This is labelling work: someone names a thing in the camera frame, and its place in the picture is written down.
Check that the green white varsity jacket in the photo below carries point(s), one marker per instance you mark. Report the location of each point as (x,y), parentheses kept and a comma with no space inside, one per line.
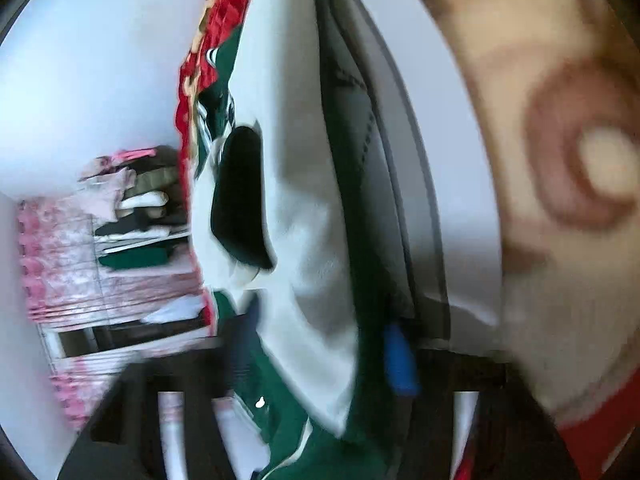
(283,243)

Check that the red floral bed blanket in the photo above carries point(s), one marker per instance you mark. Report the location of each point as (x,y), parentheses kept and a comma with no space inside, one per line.
(501,181)

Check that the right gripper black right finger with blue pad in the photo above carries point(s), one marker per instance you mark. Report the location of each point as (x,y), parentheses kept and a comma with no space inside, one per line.
(466,417)

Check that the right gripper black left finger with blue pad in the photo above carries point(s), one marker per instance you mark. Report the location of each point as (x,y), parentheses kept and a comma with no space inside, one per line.
(123,437)

